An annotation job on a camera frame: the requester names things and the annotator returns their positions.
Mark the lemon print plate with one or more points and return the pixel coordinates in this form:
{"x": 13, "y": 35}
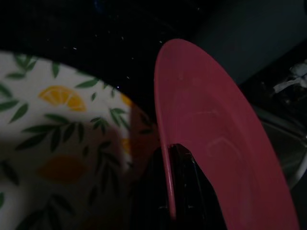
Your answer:
{"x": 60, "y": 119}

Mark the stainless steel sink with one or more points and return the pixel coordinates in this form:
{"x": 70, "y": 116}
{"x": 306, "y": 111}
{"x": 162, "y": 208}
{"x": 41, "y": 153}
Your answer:
{"x": 283, "y": 143}

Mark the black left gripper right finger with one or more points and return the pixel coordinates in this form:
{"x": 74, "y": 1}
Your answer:
{"x": 194, "y": 196}

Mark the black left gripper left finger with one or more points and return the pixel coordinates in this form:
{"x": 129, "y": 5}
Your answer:
{"x": 151, "y": 191}

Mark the thin white tube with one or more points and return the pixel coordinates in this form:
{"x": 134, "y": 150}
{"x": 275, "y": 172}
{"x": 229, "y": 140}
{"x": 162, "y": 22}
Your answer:
{"x": 287, "y": 85}

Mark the pink plate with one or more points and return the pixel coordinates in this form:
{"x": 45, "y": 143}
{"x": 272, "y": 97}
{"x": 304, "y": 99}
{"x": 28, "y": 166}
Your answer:
{"x": 216, "y": 119}

